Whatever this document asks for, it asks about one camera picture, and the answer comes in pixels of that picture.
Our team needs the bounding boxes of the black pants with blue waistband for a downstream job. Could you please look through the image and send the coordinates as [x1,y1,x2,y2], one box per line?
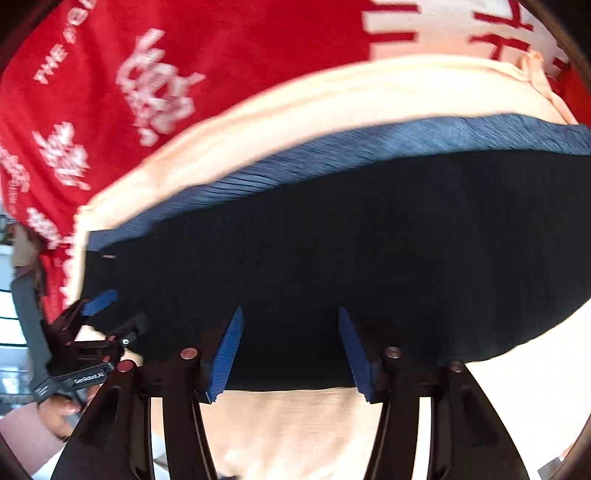
[83,113,591,393]

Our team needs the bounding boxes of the person's left hand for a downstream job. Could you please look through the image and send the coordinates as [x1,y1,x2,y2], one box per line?
[37,385,100,444]

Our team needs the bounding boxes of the red printed blanket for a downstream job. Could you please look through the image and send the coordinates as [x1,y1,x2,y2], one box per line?
[0,0,591,319]

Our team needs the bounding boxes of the person's left forearm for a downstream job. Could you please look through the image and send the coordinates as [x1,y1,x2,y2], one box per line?
[0,406,65,464]

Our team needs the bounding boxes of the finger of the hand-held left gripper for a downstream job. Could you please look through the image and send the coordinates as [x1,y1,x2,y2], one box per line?
[107,312,151,348]
[81,289,119,319]

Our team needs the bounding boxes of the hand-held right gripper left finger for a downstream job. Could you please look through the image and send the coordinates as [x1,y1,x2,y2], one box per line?
[51,305,245,480]

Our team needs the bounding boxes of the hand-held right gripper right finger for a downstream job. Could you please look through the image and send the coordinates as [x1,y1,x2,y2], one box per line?
[338,307,532,480]

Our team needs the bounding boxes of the cream blanket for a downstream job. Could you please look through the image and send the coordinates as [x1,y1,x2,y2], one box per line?
[71,51,591,480]

